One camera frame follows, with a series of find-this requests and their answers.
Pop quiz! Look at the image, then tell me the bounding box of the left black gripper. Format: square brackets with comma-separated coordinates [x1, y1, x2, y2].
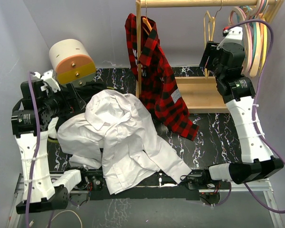
[42, 83, 86, 117]

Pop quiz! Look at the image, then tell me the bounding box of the thin natural wooden hanger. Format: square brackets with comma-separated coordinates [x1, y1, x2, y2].
[203, 1, 223, 79]

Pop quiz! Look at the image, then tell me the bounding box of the white button-up shirt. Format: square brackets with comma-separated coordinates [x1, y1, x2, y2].
[57, 90, 191, 194]

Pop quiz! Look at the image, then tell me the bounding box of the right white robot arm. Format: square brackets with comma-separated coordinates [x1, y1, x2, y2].
[189, 41, 284, 189]

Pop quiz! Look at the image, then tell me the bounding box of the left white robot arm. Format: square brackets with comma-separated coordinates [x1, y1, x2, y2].
[11, 79, 89, 214]

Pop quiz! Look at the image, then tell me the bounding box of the natural wide wooden hanger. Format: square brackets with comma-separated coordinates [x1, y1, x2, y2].
[242, 0, 277, 78]

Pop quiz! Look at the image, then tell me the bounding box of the yellow wooden hanger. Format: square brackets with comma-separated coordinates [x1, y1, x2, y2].
[258, 0, 285, 78]

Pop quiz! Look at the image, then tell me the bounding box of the red black plaid shirt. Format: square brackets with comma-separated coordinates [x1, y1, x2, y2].
[125, 13, 199, 141]

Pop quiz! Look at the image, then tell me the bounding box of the teal wooden hanger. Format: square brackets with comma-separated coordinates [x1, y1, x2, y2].
[237, 0, 269, 69]

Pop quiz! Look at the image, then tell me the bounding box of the orange wooden hanger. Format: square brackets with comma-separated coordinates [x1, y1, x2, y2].
[141, 1, 155, 36]

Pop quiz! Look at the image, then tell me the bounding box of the black garment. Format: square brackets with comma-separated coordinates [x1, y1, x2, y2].
[55, 81, 107, 131]

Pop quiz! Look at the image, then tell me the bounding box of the cream cylinder with coloured lid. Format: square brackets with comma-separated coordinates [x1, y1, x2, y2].
[49, 39, 96, 87]

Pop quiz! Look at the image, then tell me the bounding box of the olive green laundry basket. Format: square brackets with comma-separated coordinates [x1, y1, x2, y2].
[47, 137, 59, 143]

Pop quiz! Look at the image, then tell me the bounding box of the wooden clothes rack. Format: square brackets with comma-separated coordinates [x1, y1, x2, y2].
[134, 0, 285, 114]

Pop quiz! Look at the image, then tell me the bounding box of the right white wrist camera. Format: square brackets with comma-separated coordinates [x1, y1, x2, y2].
[217, 27, 243, 50]

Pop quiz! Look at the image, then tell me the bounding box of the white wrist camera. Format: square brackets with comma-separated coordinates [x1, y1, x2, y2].
[32, 69, 61, 93]
[217, 27, 243, 50]

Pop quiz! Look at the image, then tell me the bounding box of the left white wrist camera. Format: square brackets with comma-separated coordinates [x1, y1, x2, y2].
[32, 69, 61, 93]

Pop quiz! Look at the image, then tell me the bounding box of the aluminium table frame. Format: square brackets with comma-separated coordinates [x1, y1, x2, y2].
[6, 66, 285, 228]

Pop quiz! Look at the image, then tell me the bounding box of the cream thin cable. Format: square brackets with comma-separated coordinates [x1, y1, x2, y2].
[27, 209, 83, 228]

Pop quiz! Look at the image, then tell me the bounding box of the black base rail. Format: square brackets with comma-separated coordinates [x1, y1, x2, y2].
[71, 170, 231, 205]

